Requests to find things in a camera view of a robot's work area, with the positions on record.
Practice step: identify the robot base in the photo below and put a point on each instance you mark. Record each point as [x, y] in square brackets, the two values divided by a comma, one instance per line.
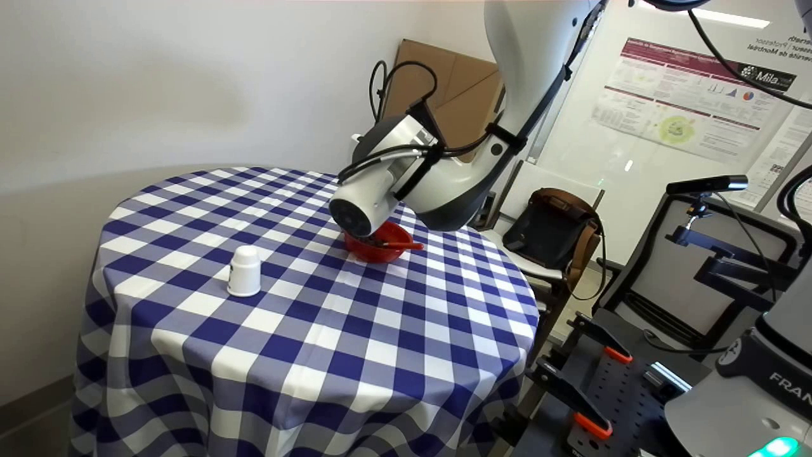
[757, 403]

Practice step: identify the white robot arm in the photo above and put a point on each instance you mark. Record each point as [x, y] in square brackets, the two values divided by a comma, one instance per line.
[408, 162]

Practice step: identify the orange bowl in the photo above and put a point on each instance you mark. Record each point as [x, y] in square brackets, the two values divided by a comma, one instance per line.
[386, 246]

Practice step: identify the cardboard box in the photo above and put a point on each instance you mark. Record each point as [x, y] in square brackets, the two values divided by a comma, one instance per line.
[466, 89]

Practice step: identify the black bag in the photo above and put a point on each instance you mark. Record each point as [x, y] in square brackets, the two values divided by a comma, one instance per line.
[557, 233]

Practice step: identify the blue white checkered tablecloth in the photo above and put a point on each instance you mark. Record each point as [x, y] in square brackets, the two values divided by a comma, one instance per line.
[327, 360]

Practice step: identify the orange handled clamp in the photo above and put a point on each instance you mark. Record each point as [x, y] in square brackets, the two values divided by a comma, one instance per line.
[584, 413]

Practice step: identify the black metal frame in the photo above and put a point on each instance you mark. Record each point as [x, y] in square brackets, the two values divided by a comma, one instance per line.
[703, 271]

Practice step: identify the wall poster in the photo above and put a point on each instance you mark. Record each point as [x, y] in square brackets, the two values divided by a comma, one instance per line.
[689, 103]

